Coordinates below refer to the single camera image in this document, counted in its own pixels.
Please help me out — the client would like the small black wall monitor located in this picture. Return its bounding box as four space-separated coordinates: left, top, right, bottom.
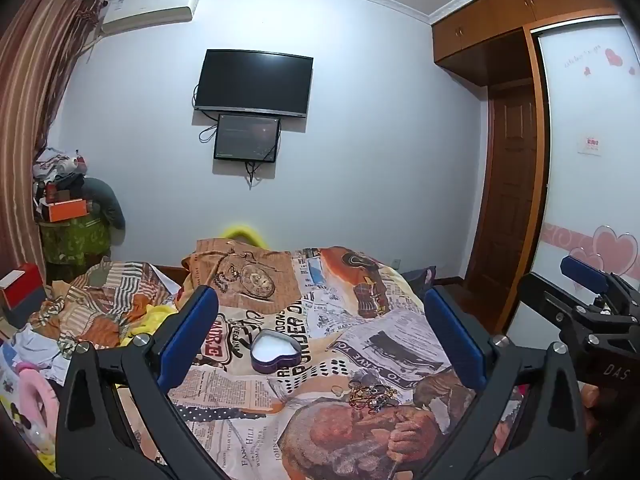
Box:
213 113 281 164

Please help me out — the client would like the pile of jewelry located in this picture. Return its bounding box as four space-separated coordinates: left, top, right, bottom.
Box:
331 379 402 417

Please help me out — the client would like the printed newspaper-pattern blanket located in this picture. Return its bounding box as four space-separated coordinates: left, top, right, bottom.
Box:
167 237 526 480

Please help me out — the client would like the purple heart-shaped tin box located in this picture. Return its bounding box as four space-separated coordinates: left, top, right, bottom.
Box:
249 329 304 375

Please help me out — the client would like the white air conditioner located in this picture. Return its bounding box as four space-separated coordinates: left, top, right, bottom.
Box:
101 0 202 37

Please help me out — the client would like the dark blue pillow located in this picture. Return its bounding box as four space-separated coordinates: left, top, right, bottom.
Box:
400 266 437 292

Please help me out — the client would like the green patterned cloth cover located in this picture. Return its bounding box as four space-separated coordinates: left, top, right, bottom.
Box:
39 217 113 281

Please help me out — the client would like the pile of clothes and toys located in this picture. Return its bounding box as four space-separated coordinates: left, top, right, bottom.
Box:
31 146 90 201

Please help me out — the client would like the person's right hand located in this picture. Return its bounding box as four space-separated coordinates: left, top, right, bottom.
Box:
578 381 607 438

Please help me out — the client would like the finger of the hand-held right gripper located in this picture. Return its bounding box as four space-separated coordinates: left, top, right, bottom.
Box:
517 272 640 356
559 255 640 317

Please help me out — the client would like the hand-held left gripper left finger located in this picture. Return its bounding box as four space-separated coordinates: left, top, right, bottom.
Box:
55 285 237 480

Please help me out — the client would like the wooden bed frame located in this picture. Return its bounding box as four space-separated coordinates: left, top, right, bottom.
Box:
149 261 190 285

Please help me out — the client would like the yellow plush cushion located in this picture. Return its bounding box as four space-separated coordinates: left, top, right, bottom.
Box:
222 223 267 250

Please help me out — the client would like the brown striped curtain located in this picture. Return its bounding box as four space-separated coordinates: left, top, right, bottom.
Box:
0 0 109 286

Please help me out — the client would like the yellow cloth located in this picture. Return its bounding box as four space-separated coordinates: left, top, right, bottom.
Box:
119 304 180 349

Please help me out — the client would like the brown wooden door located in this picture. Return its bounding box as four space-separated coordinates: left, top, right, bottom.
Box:
464 81 540 335

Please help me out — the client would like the wooden overhead cabinet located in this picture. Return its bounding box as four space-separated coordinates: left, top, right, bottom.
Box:
430 0 622 89

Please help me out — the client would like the black wall television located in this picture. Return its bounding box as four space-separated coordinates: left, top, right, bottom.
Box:
193 48 315 119

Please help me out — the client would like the grey cushion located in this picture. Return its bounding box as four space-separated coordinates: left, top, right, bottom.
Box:
80 176 127 233

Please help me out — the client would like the red box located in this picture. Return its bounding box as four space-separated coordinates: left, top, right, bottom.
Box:
0 262 45 312

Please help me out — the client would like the striped orange quilt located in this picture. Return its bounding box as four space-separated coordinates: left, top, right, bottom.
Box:
27 257 182 357

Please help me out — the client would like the pink plush toy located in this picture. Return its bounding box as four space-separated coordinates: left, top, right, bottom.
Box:
12 362 65 463

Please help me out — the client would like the white heart-print wardrobe door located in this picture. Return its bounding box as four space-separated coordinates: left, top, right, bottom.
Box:
504 16 640 343

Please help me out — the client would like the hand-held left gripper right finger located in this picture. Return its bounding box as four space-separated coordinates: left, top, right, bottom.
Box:
423 286 589 480

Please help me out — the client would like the orange box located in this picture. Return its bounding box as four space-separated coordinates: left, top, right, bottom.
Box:
40 199 93 223

